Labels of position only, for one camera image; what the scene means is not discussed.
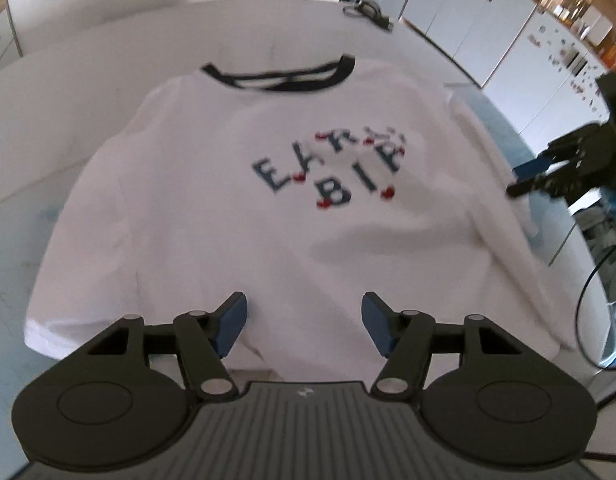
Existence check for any black coiled cable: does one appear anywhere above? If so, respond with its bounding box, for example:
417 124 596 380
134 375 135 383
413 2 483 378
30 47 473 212
341 0 395 32

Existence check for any white drawer unit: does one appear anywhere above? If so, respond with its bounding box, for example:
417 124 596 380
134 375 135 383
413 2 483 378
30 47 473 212
0 0 23 70

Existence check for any white printed t-shirt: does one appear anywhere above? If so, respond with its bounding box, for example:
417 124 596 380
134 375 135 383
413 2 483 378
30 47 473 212
24 56 574 382

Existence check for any white cabinet row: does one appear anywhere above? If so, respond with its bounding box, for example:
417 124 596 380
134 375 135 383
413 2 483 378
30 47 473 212
372 0 609 152

